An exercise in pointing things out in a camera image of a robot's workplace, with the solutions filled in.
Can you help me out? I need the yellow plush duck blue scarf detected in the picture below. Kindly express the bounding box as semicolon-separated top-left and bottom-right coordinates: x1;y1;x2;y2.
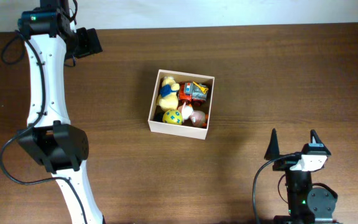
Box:
156;77;180;111

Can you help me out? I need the white duck toy pink hat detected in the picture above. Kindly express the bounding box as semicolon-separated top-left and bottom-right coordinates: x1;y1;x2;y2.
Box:
178;103;208;128

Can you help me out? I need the red grey toy truck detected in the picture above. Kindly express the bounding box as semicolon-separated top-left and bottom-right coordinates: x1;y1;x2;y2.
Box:
178;82;209;106

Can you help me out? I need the left black cable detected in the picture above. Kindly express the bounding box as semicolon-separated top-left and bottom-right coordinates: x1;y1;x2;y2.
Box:
0;29;88;224

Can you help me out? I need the yellow ball with letters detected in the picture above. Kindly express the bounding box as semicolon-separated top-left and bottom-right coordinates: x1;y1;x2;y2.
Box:
162;110;183;125

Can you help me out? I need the black round cap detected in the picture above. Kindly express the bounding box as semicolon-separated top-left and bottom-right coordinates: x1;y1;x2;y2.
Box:
154;112;164;122

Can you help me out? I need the pink cardboard box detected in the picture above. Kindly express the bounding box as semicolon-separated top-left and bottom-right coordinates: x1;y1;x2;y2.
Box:
148;69;215;139

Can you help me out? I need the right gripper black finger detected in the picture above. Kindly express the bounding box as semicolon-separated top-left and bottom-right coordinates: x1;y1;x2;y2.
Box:
310;129;323;144
264;128;280;161

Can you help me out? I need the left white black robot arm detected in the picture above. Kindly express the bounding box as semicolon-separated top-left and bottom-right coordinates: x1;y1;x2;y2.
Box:
17;1;105;223

